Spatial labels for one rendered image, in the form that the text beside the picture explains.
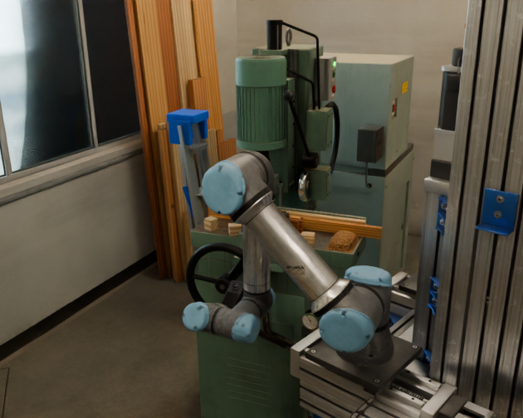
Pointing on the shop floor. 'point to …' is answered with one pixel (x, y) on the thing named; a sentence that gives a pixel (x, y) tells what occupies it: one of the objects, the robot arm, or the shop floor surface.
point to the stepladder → (198, 118)
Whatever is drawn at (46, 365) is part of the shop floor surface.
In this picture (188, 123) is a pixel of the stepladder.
